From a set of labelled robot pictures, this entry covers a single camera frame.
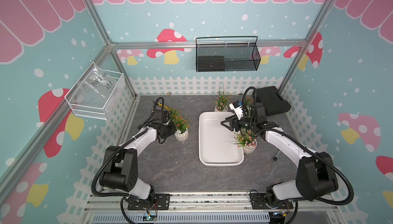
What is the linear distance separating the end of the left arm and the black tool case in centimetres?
66

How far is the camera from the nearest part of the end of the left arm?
2.25ft

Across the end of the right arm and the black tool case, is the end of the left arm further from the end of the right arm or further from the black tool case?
→ the black tool case

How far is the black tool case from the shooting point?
1.08 metres
